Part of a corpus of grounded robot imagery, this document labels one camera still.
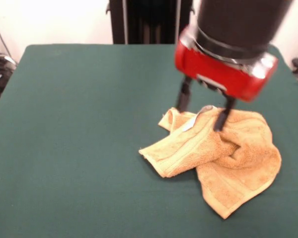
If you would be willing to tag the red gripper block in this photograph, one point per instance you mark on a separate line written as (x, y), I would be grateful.
(226, 77)

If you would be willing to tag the orange terry towel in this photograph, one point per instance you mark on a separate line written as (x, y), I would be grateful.
(238, 168)

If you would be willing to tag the dark green table cloth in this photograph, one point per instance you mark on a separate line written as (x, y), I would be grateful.
(64, 148)

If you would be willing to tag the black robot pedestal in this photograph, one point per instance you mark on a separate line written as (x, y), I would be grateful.
(151, 22)

